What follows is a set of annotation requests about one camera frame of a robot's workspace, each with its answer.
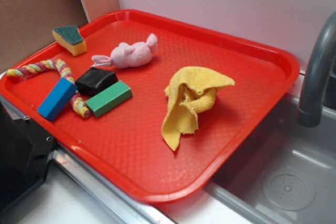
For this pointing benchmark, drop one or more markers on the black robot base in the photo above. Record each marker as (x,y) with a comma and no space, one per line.
(26,151)

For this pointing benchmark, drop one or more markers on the yellow cloth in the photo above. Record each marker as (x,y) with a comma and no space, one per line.
(192,90)

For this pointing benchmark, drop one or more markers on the red plastic tray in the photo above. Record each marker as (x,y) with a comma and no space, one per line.
(126,145)

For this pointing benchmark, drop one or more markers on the pink plush toy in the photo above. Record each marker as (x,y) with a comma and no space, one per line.
(127,56)

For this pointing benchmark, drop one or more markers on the green wooden block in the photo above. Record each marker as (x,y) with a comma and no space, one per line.
(109,98)

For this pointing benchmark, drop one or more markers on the black block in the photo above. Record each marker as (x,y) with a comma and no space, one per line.
(95,80)

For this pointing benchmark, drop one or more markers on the blue wooden block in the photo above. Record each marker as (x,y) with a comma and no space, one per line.
(59,96)

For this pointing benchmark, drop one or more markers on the yellow green sponge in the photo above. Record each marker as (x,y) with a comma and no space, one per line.
(70,38)

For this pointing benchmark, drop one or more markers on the grey toy sink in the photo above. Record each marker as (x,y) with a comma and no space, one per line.
(283,172)

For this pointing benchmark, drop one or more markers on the grey faucet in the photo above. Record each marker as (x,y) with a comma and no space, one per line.
(318,89)

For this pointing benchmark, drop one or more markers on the brown cardboard panel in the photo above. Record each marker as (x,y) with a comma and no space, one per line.
(26,24)

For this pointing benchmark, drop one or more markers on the multicolour rope toy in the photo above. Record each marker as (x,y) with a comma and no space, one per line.
(76,101)

